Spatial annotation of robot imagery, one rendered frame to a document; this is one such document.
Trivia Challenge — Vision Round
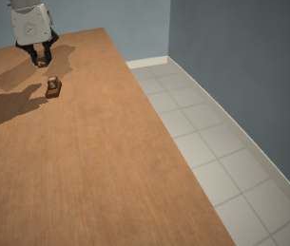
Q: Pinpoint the brown calendar cube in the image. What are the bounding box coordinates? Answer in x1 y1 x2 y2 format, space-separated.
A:
48 76 59 89
35 54 48 68

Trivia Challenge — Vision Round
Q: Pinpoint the brown wooden tray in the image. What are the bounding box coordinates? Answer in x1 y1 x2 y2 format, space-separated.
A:
45 81 62 99

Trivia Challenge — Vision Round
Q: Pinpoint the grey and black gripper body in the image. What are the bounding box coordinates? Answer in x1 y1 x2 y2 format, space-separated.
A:
10 3 52 46

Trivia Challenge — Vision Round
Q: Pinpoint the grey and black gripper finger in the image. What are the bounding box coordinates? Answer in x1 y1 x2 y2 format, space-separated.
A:
15 41 38 66
42 28 59 64

